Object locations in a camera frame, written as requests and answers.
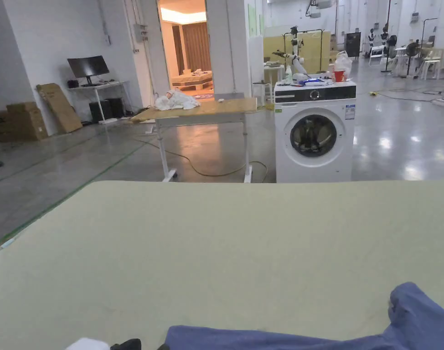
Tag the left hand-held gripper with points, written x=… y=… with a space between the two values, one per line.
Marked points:
x=87 y=344

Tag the black standing fan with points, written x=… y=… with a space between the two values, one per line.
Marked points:
x=411 y=51

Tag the white desk with monitor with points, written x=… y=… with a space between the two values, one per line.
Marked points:
x=89 y=67

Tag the bed with pale green sheet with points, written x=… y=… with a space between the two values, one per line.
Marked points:
x=207 y=255

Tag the black cabinet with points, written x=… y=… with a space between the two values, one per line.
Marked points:
x=353 y=44

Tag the black computer tower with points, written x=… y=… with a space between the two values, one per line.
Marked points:
x=99 y=110
x=116 y=107

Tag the brown carton box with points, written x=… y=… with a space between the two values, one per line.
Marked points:
x=19 y=122

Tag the white washing machine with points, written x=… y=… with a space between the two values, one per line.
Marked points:
x=313 y=146

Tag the flat brown carton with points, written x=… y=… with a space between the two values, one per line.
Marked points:
x=59 y=107

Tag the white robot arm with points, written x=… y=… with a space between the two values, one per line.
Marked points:
x=298 y=62

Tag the blue garment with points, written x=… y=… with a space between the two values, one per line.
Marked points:
x=419 y=321

